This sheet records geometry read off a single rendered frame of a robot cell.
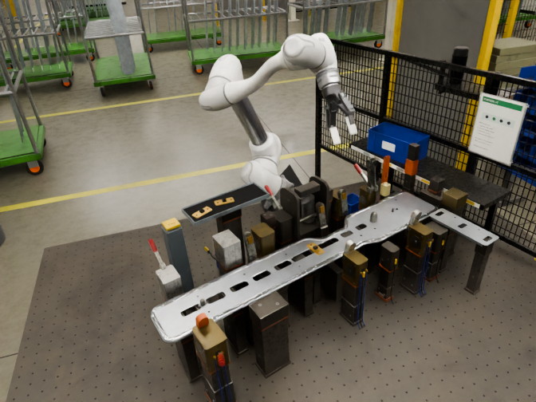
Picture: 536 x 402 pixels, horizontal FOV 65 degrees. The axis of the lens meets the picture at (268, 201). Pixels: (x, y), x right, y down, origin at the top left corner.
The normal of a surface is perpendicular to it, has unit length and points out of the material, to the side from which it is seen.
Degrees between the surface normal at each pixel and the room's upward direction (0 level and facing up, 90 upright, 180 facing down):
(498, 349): 0
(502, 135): 90
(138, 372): 0
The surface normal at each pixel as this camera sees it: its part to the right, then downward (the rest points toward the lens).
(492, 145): -0.83, 0.33
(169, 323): -0.05, -0.85
